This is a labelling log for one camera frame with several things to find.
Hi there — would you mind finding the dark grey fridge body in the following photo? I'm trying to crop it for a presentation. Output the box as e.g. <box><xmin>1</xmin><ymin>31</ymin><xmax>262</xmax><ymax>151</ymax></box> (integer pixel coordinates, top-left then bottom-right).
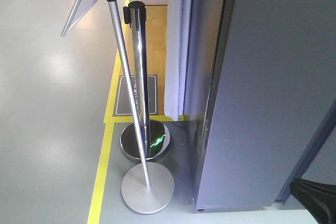
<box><xmin>184</xmin><ymin>0</ymin><xmax>335</xmax><ymax>211</ymax></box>

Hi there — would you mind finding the silver sign stand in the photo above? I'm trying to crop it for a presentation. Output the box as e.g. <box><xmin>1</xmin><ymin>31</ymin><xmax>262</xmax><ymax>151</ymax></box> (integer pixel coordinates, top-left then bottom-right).
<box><xmin>61</xmin><ymin>0</ymin><xmax>175</xmax><ymax>215</ymax></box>

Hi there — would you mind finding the grey floor sign sticker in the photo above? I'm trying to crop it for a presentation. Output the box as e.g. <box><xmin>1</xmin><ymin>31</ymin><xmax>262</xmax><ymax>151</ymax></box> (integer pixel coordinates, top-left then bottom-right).
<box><xmin>112</xmin><ymin>74</ymin><xmax>159</xmax><ymax>117</ymax></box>

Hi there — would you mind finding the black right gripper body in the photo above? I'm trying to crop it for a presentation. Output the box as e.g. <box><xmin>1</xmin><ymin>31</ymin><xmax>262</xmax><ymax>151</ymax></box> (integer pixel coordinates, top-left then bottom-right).
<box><xmin>290</xmin><ymin>178</ymin><xmax>335</xmax><ymax>223</ymax></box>

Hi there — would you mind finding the white curtain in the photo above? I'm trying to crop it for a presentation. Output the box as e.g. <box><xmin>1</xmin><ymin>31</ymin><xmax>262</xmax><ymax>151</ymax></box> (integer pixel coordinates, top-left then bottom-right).
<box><xmin>164</xmin><ymin>0</ymin><xmax>192</xmax><ymax>121</ymax></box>

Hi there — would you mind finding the yellow floor tape line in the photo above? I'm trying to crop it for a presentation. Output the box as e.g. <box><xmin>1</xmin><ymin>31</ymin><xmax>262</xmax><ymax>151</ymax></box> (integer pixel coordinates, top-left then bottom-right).
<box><xmin>0</xmin><ymin>0</ymin><xmax>205</xmax><ymax>224</ymax></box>

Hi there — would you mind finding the chrome barrier post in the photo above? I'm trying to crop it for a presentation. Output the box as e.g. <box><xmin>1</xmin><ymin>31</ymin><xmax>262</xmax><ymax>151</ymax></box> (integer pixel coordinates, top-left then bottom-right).
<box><xmin>123</xmin><ymin>1</ymin><xmax>170</xmax><ymax>161</ymax></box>

